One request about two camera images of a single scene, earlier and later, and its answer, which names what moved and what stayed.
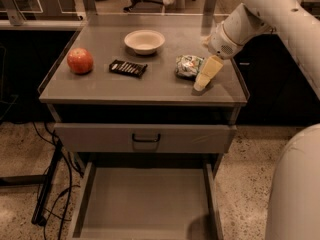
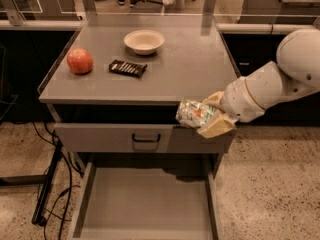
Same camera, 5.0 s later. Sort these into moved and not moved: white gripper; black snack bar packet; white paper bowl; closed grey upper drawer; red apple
Moved: white gripper
Not moved: black snack bar packet; red apple; closed grey upper drawer; white paper bowl
